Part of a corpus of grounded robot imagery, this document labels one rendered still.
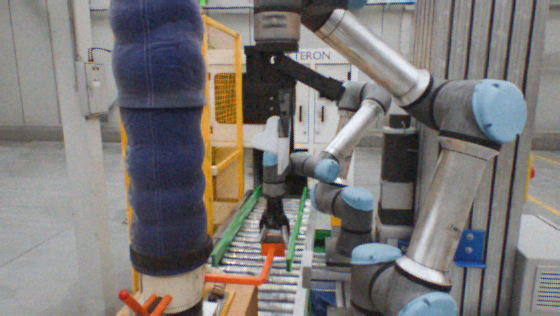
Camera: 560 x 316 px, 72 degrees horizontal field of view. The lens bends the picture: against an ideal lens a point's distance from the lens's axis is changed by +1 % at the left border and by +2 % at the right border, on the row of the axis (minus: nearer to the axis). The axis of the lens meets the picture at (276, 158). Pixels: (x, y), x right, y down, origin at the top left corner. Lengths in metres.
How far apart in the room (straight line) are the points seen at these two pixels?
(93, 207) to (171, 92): 1.69
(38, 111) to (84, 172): 10.46
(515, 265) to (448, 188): 0.45
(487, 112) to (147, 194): 0.79
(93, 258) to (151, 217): 1.68
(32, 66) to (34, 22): 1.18
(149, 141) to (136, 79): 0.15
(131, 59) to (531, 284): 1.13
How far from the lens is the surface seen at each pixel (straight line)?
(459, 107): 0.84
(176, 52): 0.99
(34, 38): 12.92
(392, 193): 1.16
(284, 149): 0.58
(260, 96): 0.62
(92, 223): 2.64
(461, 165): 0.83
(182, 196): 1.04
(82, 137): 2.52
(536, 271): 1.20
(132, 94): 1.01
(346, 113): 1.52
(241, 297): 1.39
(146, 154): 1.02
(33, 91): 13.01
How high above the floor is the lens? 1.66
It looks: 11 degrees down
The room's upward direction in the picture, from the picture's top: straight up
